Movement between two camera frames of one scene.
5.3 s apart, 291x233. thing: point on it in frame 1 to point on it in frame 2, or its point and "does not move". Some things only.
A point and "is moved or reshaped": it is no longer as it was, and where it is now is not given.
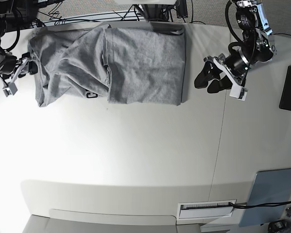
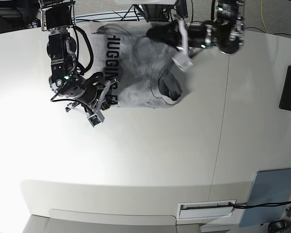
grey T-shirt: [141, 65] is moved or reshaped
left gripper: [7, 64] to [91, 86]
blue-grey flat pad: [269, 186] does not move
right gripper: [236, 63] to [200, 36]
